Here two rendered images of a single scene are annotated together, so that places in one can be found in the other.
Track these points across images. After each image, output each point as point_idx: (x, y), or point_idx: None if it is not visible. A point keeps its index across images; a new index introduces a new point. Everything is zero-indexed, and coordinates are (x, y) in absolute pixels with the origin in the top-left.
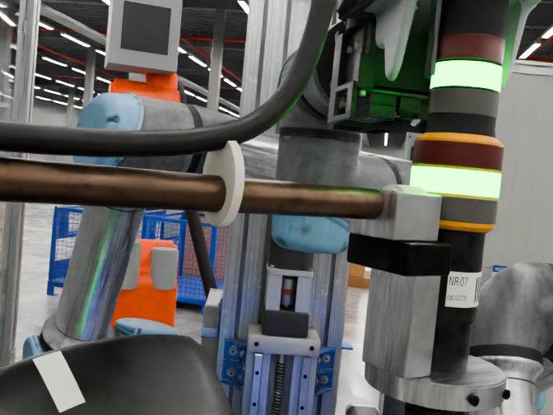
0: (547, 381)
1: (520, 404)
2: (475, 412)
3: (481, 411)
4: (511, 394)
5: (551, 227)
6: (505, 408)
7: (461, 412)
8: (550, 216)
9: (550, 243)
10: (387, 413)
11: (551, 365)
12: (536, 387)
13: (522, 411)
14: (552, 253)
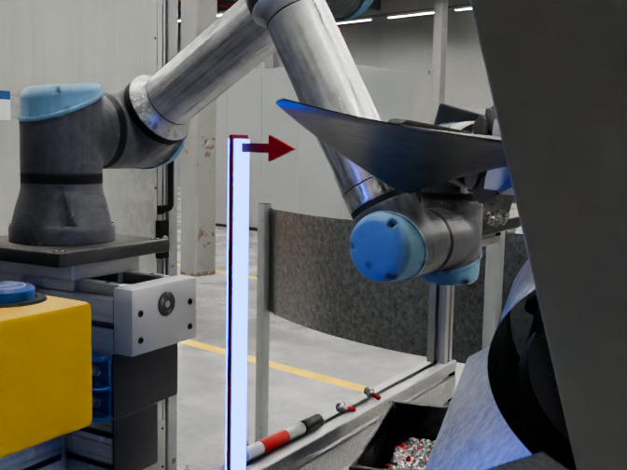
0: (246, 68)
1: (333, 20)
2: (299, 34)
3: (308, 29)
4: (326, 10)
5: (2, 37)
6: (327, 21)
7: (120, 151)
8: (0, 24)
9: (4, 57)
10: (40, 170)
11: (267, 37)
12: (228, 82)
13: (336, 25)
14: (6, 69)
